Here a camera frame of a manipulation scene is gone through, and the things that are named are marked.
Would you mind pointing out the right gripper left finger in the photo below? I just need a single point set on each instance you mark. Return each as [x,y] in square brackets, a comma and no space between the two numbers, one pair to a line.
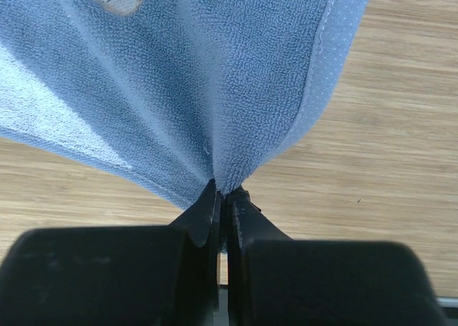
[135,275]

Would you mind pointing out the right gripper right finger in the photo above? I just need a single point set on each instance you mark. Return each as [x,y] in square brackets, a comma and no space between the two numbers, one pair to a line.
[276,280]

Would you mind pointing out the blue terry towel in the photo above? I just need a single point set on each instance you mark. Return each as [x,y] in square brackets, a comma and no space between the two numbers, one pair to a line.
[171,93]

